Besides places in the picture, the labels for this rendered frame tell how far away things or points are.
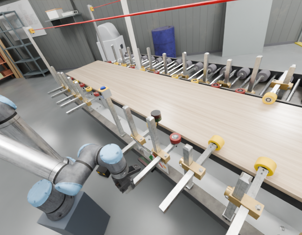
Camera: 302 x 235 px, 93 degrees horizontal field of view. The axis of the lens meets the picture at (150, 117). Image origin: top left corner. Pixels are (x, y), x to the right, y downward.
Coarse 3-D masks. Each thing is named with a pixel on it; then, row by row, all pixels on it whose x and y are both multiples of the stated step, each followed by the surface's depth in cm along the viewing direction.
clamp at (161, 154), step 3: (153, 150) 100; (162, 150) 99; (156, 153) 98; (159, 153) 97; (162, 153) 97; (165, 153) 96; (156, 156) 100; (159, 156) 96; (162, 156) 95; (168, 156) 94; (162, 159) 95; (165, 159) 93; (168, 159) 96; (165, 162) 95
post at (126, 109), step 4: (124, 108) 97; (128, 108) 98; (124, 112) 100; (128, 112) 100; (128, 116) 101; (128, 120) 103; (132, 120) 105; (128, 124) 108; (132, 124) 106; (132, 128) 108; (132, 132) 112; (136, 132) 113
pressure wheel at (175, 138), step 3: (171, 135) 103; (174, 135) 103; (177, 135) 102; (180, 135) 101; (171, 138) 101; (174, 138) 100; (177, 138) 100; (180, 138) 100; (171, 141) 101; (174, 141) 99; (177, 141) 99; (180, 141) 101
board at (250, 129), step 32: (96, 64) 281; (128, 96) 160; (160, 96) 148; (192, 96) 138; (224, 96) 129; (192, 128) 105; (224, 128) 100; (256, 128) 95; (288, 128) 91; (288, 160) 76; (288, 192) 65
